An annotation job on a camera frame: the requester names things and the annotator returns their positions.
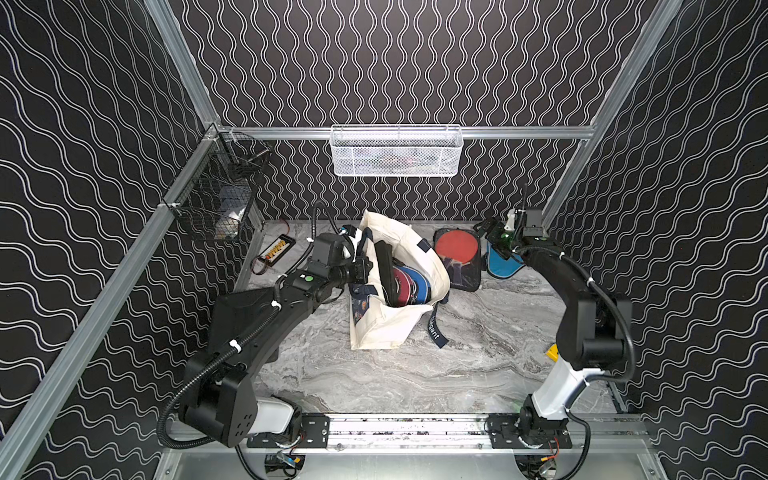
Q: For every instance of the yellow tape measure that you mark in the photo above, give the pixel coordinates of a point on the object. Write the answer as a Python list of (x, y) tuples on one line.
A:
[(552, 353)]

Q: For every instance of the teal paddle case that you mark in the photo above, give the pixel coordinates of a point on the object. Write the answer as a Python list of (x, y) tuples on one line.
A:
[(498, 267)]

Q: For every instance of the black yellow device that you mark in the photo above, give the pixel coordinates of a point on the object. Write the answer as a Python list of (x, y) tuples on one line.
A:
[(271, 254)]

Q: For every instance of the maroon paddle case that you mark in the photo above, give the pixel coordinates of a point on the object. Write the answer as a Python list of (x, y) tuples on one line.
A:
[(403, 287)]

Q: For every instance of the cream canvas tote bag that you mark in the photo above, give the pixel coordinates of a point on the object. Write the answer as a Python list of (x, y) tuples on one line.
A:
[(373, 324)]

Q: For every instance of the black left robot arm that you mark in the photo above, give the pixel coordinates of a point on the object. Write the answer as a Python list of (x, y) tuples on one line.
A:
[(217, 402)]

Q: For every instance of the blue paddle case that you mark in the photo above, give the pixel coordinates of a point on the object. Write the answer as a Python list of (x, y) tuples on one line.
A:
[(420, 289)]

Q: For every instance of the black wire basket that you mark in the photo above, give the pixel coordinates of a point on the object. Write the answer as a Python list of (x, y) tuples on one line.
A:
[(217, 204)]

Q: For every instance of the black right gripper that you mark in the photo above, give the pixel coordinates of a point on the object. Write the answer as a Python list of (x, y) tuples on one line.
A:
[(496, 227)]

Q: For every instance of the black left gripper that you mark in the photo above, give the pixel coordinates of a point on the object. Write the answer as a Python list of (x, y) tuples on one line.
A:
[(362, 266)]

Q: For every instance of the white wire mesh basket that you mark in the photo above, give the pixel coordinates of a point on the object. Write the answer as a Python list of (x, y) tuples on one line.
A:
[(396, 150)]

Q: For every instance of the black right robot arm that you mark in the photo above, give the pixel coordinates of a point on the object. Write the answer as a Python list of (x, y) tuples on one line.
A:
[(594, 335)]

